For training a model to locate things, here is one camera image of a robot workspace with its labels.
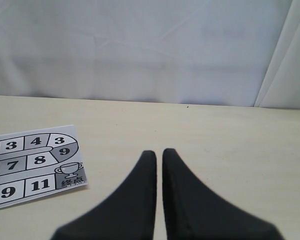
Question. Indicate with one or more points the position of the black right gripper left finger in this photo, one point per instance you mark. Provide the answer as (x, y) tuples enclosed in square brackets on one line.
[(127, 214)]

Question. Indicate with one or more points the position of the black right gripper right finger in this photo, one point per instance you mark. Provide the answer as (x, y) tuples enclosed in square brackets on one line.
[(192, 211)]

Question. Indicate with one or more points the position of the printed paper game board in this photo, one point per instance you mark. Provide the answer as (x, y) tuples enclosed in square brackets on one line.
[(38, 163)]

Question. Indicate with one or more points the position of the white backdrop curtain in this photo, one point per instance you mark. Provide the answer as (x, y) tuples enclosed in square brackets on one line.
[(213, 52)]

